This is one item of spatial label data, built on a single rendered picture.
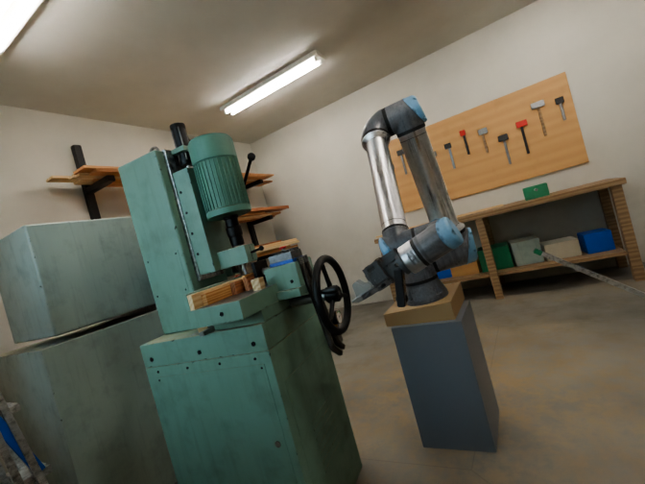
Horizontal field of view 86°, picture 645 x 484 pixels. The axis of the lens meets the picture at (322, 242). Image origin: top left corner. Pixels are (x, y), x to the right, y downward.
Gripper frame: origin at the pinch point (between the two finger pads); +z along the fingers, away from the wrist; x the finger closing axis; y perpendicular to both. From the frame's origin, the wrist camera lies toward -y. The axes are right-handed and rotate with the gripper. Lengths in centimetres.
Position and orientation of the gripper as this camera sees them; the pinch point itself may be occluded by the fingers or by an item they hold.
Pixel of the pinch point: (356, 302)
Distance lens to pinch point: 111.5
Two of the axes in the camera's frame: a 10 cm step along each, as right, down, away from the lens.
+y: -5.6, -8.2, 1.3
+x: -3.7, 1.1, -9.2
